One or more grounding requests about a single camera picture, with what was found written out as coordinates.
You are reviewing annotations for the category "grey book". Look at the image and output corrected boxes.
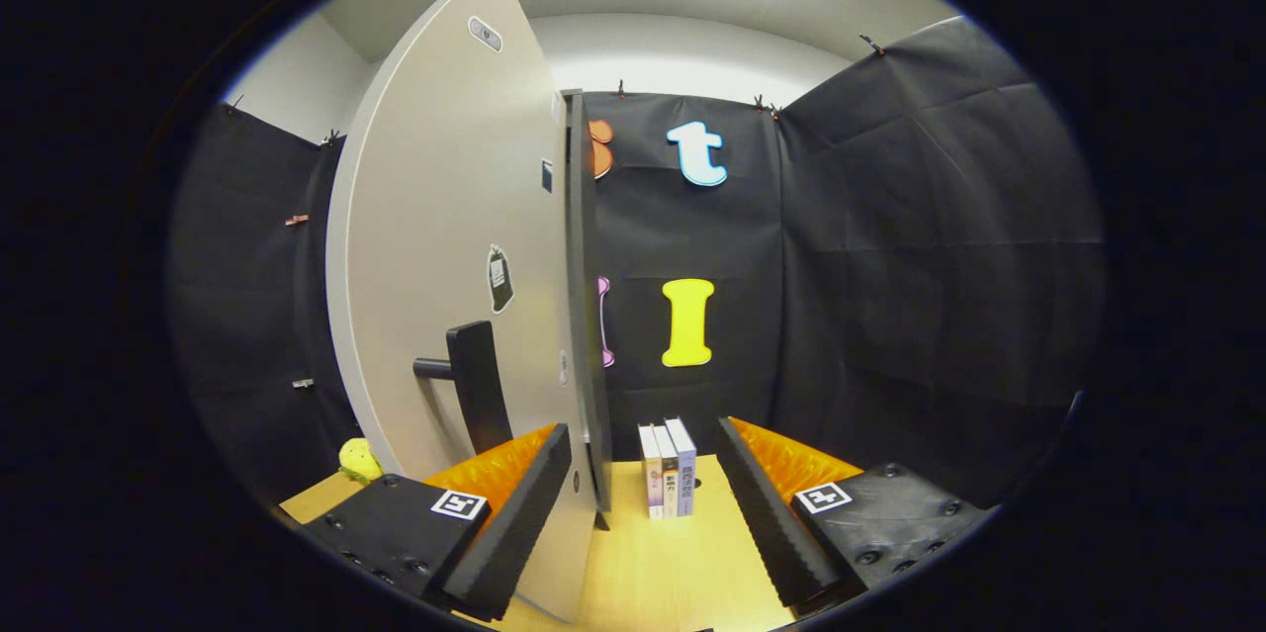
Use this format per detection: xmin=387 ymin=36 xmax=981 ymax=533
xmin=653 ymin=422 xmax=681 ymax=518

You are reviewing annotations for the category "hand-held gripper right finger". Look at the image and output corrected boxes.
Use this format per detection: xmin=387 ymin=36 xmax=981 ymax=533
xmin=714 ymin=416 xmax=995 ymax=615

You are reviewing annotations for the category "white book orange print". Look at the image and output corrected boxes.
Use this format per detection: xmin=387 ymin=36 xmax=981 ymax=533
xmin=638 ymin=424 xmax=664 ymax=520

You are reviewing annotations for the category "pale blue book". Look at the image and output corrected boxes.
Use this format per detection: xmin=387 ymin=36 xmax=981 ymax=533
xmin=665 ymin=416 xmax=698 ymax=517

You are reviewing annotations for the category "grey cabinet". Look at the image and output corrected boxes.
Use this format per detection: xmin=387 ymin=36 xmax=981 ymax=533
xmin=562 ymin=88 xmax=616 ymax=529

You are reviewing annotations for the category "black backdrop cloth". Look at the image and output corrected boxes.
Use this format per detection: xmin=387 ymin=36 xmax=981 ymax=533
xmin=168 ymin=16 xmax=1106 ymax=514

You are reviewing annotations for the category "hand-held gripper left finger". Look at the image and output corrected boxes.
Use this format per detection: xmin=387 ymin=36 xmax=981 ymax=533
xmin=300 ymin=422 xmax=574 ymax=623

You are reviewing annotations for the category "yellow plush toy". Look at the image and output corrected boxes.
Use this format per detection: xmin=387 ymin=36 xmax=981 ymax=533
xmin=338 ymin=437 xmax=385 ymax=485

